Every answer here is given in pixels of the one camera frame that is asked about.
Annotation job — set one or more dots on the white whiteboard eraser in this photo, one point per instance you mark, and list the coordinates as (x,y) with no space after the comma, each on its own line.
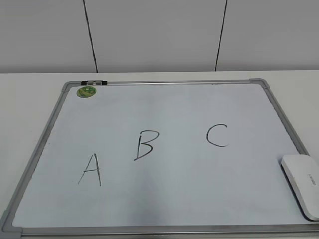
(303,174)

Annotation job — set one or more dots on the white whiteboard with grey frame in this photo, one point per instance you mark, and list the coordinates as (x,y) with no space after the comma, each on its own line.
(160,159)

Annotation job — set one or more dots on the green round magnet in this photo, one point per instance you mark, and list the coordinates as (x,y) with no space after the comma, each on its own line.
(86,92)

